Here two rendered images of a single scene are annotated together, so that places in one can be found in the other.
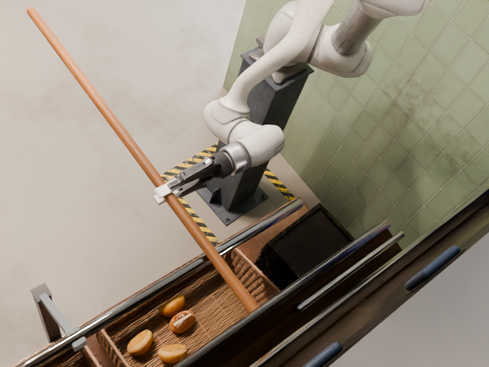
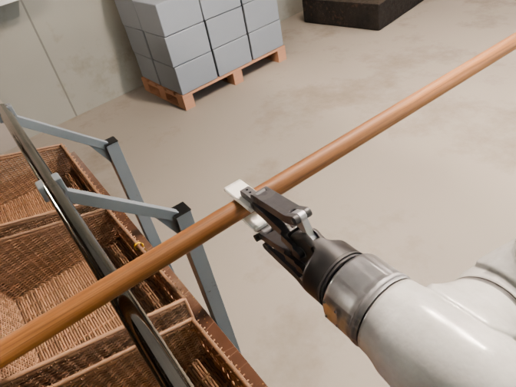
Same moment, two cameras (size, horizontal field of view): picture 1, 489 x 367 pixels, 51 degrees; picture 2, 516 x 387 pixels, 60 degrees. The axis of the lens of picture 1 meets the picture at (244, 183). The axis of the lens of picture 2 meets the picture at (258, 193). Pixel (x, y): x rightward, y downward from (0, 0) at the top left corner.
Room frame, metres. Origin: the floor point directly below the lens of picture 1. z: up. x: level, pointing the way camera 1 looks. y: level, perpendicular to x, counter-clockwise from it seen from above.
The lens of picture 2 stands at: (0.97, -0.25, 1.60)
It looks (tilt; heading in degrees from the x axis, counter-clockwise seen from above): 38 degrees down; 118
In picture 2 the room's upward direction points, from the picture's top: 13 degrees counter-clockwise
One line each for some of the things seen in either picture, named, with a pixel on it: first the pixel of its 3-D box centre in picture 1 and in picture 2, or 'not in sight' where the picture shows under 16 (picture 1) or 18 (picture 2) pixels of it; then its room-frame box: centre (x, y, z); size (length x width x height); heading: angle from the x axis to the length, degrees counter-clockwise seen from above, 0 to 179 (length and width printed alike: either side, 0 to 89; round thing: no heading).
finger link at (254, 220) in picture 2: (166, 195); (249, 214); (0.72, 0.19, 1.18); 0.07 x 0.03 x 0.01; 146
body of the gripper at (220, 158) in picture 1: (212, 169); (320, 262); (0.85, 0.10, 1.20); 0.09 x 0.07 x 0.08; 146
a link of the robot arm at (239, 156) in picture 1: (233, 159); (365, 297); (0.91, 0.06, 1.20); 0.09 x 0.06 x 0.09; 56
